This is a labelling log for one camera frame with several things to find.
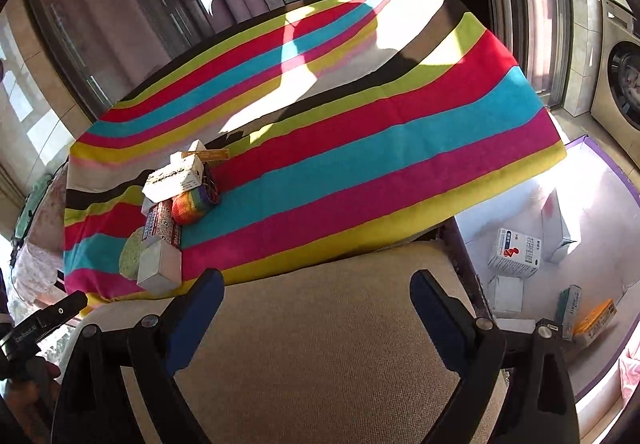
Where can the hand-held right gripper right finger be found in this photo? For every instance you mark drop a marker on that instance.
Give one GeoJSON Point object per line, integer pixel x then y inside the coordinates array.
{"type": "Point", "coordinates": [440, 319]}

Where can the person's left hand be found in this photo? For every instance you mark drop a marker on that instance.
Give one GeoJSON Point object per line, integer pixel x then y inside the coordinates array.
{"type": "Point", "coordinates": [27, 396]}

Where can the striped colourful blanket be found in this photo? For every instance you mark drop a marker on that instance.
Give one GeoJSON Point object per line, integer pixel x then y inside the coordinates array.
{"type": "Point", "coordinates": [350, 148]}

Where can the tall white box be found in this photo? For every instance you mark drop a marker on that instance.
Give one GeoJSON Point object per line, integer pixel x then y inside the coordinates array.
{"type": "Point", "coordinates": [505, 296]}

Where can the small gold box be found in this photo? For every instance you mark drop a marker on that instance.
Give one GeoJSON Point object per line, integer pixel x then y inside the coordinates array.
{"type": "Point", "coordinates": [212, 155]}

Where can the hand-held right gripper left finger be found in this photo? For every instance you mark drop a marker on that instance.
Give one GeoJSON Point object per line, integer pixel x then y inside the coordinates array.
{"type": "Point", "coordinates": [192, 319]}

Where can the green sponge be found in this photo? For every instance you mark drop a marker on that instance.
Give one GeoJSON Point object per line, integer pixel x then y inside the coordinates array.
{"type": "Point", "coordinates": [130, 256]}

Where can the white box red blue label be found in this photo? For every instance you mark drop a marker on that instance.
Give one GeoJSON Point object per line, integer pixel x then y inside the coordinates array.
{"type": "Point", "coordinates": [515, 254]}

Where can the long white printed box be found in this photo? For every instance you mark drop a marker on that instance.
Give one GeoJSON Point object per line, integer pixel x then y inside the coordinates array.
{"type": "Point", "coordinates": [172, 179]}

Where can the gold washing machine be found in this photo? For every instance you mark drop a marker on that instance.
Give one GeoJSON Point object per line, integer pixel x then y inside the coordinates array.
{"type": "Point", "coordinates": [617, 73]}

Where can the white purple-edged bin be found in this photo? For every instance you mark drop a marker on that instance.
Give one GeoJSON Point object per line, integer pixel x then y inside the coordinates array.
{"type": "Point", "coordinates": [600, 204]}

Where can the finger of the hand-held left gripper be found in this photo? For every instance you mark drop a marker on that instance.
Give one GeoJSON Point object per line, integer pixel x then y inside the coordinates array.
{"type": "Point", "coordinates": [60, 311]}

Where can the beige cushion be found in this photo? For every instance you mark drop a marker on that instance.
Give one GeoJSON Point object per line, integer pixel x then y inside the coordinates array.
{"type": "Point", "coordinates": [320, 349]}

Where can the orange tissue pack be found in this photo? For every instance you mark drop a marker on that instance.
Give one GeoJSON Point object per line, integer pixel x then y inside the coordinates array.
{"type": "Point", "coordinates": [595, 321]}

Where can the small white box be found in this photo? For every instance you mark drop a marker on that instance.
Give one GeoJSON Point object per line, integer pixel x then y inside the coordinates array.
{"type": "Point", "coordinates": [145, 208]}

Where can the white cube box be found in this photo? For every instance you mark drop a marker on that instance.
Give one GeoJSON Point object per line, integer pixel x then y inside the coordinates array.
{"type": "Point", "coordinates": [157, 269]}

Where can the blue white carton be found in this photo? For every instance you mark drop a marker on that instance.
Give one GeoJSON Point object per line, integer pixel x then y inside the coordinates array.
{"type": "Point", "coordinates": [570, 311]}

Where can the dark purple packet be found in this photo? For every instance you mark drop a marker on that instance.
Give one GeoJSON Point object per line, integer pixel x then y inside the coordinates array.
{"type": "Point", "coordinates": [212, 184]}

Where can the white box pink circle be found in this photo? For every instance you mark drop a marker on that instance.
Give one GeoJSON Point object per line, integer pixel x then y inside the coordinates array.
{"type": "Point", "coordinates": [557, 234]}

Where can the rainbow knitted pouch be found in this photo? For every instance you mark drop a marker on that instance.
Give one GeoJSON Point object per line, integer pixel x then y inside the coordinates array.
{"type": "Point", "coordinates": [192, 206]}

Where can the red patterned box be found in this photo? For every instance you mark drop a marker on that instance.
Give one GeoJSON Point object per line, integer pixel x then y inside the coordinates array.
{"type": "Point", "coordinates": [162, 224]}

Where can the pink floral cloth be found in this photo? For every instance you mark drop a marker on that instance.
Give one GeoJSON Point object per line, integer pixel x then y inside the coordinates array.
{"type": "Point", "coordinates": [37, 259]}

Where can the mint green cloth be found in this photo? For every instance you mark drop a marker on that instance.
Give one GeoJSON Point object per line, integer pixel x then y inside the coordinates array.
{"type": "Point", "coordinates": [30, 209]}

